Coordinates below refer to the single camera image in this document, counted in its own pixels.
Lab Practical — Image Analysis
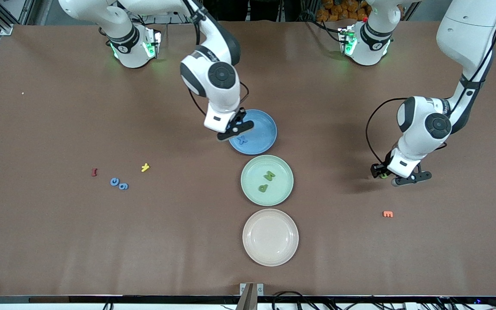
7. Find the light green plate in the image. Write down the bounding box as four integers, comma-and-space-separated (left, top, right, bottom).
240, 155, 295, 207

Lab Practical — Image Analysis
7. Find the black base cable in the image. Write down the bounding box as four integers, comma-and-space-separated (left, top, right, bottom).
302, 11, 343, 43
98, 26, 112, 49

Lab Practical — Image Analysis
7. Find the blue plate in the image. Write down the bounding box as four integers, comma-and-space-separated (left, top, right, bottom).
229, 109, 278, 155

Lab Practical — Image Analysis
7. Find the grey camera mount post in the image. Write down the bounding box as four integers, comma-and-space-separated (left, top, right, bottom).
239, 282, 264, 310

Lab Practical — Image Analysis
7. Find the brown table cover sheet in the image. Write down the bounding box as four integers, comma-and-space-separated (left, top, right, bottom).
0, 19, 496, 298

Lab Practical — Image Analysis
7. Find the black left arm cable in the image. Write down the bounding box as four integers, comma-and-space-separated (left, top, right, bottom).
366, 0, 496, 168

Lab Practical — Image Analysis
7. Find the pile of orange objects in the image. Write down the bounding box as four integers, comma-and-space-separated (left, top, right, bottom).
317, 0, 369, 22

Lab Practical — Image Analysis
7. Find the black looped cable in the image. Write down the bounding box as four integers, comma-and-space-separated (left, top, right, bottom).
272, 291, 317, 310

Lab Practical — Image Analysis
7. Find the cream plate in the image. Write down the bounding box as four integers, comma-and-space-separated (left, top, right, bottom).
242, 208, 299, 267

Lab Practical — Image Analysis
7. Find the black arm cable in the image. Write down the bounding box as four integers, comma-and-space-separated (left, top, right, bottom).
181, 0, 251, 118
366, 0, 496, 168

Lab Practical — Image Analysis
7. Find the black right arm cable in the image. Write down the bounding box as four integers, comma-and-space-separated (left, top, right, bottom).
181, 0, 251, 118

